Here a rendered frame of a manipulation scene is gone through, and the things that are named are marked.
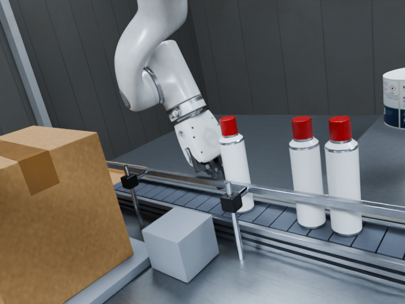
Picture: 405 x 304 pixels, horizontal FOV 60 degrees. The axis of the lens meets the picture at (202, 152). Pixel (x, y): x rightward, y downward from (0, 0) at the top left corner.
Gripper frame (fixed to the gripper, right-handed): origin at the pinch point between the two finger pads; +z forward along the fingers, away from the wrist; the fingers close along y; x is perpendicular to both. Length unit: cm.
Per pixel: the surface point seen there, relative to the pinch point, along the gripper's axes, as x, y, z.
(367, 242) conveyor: -26.8, -2.2, 16.5
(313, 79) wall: 98, 263, -2
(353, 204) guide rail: -28.5, -4.3, 8.5
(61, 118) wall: 195, 70, -61
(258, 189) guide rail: -12.2, -4.3, 2.8
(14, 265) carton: 9.6, -40.6, -5.8
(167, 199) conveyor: 17.2, -3.1, 0.4
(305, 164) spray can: -22.4, -2.2, 1.0
